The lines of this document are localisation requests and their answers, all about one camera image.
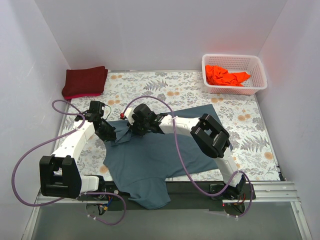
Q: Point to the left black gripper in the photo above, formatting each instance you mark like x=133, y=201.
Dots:
x=106, y=131

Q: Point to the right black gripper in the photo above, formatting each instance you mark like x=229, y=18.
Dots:
x=139, y=127

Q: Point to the grey blue t shirt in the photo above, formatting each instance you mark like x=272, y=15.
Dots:
x=140, y=165

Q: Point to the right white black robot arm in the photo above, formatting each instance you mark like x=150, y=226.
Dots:
x=209, y=135

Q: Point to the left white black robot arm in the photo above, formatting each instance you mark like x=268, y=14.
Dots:
x=59, y=174

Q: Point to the floral patterned table mat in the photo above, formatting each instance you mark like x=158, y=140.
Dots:
x=240, y=114

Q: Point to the folded dark red shirt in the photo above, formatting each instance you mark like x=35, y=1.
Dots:
x=84, y=82

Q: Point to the crumpled orange t shirt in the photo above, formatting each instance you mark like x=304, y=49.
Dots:
x=219, y=76

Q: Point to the white plastic mesh basket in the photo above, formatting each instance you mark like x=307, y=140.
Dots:
x=235, y=63

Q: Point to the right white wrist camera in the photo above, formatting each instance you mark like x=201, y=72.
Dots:
x=128, y=115

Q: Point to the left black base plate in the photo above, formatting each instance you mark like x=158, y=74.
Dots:
x=110, y=193

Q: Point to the aluminium front rail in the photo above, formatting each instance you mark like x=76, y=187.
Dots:
x=264, y=191

